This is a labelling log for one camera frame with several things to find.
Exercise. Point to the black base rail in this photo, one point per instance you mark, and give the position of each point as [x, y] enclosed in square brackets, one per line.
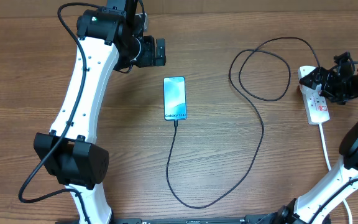
[248, 219]

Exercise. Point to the white charger plug adapter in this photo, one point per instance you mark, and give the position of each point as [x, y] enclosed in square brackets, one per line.
[308, 91]

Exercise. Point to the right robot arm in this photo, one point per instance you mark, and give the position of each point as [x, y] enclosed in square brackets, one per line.
[339, 183]

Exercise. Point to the white power strip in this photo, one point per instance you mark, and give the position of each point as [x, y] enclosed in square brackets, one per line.
[316, 108]

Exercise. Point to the blue-screen smartphone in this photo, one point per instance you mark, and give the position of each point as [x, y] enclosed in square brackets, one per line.
[174, 98]

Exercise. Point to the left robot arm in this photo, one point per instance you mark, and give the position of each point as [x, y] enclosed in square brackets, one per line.
[109, 39]

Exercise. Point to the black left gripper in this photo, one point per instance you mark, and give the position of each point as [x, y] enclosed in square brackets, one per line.
[149, 58]

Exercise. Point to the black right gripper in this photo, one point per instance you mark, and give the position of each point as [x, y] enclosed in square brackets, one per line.
[325, 75]

